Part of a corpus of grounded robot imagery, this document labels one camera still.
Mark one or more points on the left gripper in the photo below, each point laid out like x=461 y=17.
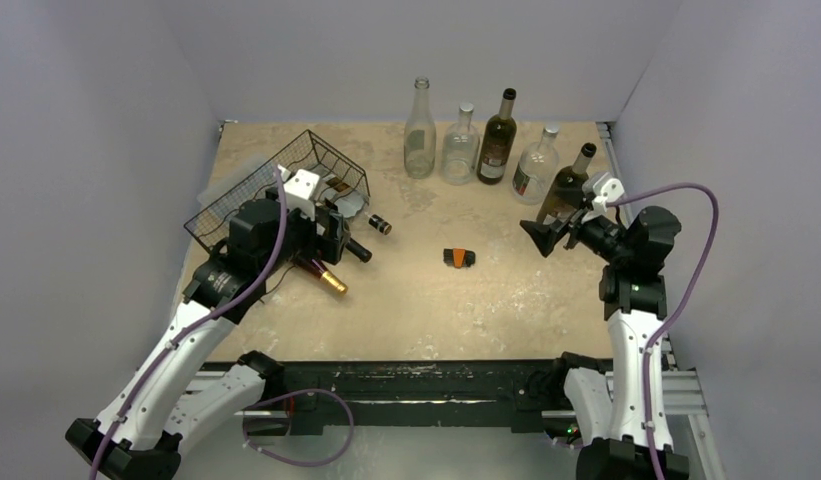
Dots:
x=330 y=245

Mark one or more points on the dark green bottle silver foil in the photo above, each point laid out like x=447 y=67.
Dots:
x=497 y=141

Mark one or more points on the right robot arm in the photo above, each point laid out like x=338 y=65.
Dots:
x=624 y=430

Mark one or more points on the clear round bottle silver cap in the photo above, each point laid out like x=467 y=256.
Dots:
x=461 y=144

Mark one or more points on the red wine bottle gold foil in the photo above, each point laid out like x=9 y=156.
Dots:
x=318 y=270

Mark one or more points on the clear flat bottle black cap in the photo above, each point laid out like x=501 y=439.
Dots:
x=350 y=203

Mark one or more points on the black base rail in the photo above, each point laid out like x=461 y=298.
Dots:
x=522 y=396

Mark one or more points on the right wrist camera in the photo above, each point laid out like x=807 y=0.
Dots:
x=600 y=191

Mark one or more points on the black wire wine rack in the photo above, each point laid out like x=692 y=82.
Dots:
x=252 y=180

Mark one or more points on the dark bottle black cap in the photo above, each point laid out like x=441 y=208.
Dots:
x=358 y=250

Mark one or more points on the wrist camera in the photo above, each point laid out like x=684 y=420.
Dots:
x=600 y=191
x=301 y=188

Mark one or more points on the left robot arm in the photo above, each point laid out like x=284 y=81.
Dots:
x=147 y=430

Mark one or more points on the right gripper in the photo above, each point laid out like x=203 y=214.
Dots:
x=570 y=229

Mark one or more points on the orange hex key set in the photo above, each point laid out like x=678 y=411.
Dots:
x=459 y=258

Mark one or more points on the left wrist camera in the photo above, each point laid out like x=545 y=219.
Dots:
x=301 y=188

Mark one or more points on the tall clear bottle no cap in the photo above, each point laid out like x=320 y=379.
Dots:
x=420 y=134

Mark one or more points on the dark bottle grey foil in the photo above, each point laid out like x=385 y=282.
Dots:
x=565 y=194

